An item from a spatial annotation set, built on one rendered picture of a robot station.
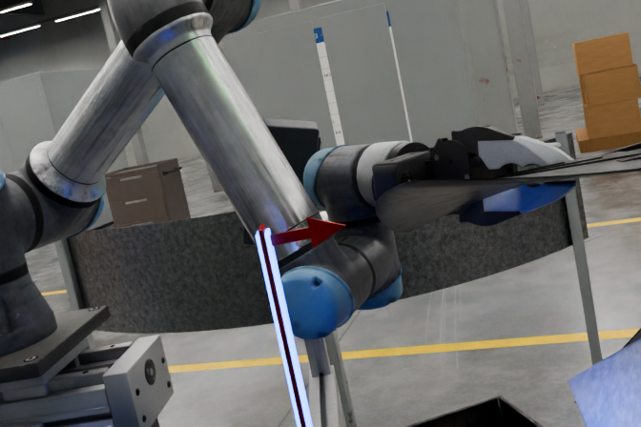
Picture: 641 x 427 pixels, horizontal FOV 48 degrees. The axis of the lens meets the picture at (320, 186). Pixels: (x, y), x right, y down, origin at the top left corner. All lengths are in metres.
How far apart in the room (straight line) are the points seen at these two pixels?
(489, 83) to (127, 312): 2.93
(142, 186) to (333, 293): 6.69
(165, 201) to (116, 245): 4.57
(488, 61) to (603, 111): 3.96
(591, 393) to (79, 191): 0.72
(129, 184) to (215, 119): 6.69
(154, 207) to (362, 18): 2.73
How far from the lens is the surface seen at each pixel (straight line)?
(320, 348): 1.13
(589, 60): 8.62
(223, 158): 0.75
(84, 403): 0.99
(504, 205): 0.68
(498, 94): 4.85
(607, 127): 8.69
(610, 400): 0.64
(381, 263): 0.83
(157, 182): 7.28
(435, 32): 6.62
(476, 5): 4.86
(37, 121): 10.33
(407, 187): 0.47
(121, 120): 1.00
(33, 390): 1.02
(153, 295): 2.68
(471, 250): 2.52
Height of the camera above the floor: 1.28
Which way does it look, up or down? 7 degrees down
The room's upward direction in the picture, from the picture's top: 12 degrees counter-clockwise
